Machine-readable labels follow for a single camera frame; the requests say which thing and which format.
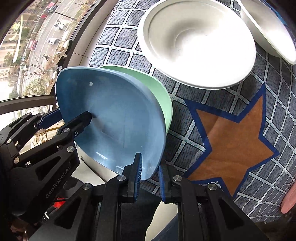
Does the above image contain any blue square plate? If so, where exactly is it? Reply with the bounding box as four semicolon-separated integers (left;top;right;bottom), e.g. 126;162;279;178
55;67;166;180

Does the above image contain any pink square plate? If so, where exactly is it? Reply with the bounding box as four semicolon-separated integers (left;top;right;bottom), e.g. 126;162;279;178
280;182;296;214

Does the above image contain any white paper bowl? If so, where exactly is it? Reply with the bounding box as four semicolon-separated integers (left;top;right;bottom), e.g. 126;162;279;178
137;1;256;90
238;1;295;65

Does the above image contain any grey checked tablecloth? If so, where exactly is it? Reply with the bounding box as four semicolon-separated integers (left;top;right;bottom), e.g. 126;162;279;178
89;1;295;222

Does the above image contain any green square plate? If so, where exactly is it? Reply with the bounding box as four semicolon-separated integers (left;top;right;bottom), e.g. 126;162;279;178
101;65;173;133

